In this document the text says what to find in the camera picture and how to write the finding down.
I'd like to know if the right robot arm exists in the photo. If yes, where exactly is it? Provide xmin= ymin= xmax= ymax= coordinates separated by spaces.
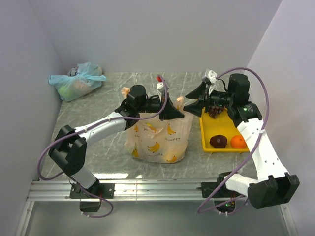
xmin=184 ymin=69 xmax=300 ymax=209

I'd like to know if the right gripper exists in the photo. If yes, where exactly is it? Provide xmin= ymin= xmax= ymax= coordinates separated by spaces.
xmin=182 ymin=81 xmax=234 ymax=118

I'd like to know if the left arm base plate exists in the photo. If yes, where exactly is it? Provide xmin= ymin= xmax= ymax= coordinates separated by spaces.
xmin=69 ymin=183 xmax=115 ymax=199

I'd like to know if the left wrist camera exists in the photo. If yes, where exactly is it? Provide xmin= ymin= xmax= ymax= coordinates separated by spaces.
xmin=156 ymin=74 xmax=170 ymax=101

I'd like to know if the blue tied plastic bag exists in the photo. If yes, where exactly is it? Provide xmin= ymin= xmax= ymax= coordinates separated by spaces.
xmin=49 ymin=62 xmax=107 ymax=102

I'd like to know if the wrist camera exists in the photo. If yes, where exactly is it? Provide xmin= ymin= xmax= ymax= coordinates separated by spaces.
xmin=201 ymin=69 xmax=218 ymax=95
xmin=156 ymin=74 xmax=170 ymax=101

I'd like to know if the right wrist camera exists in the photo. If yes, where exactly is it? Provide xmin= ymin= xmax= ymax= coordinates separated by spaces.
xmin=201 ymin=69 xmax=218 ymax=95

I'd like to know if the orange translucent plastic bag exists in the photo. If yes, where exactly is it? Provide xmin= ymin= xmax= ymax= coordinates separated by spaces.
xmin=125 ymin=96 xmax=193 ymax=164

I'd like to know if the dark red mangosteen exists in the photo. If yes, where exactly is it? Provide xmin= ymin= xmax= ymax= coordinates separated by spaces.
xmin=209 ymin=135 xmax=227 ymax=148

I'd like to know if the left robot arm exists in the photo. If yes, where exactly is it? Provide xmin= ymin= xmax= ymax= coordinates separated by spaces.
xmin=48 ymin=85 xmax=184 ymax=198

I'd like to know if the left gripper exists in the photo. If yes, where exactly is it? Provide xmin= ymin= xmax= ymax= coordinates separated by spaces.
xmin=137 ymin=92 xmax=185 ymax=121

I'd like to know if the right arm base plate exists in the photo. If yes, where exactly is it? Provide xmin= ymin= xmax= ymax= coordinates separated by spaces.
xmin=197 ymin=181 xmax=242 ymax=198

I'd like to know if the orange fake fruit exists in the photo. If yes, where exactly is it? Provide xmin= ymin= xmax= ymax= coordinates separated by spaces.
xmin=230 ymin=135 xmax=247 ymax=149

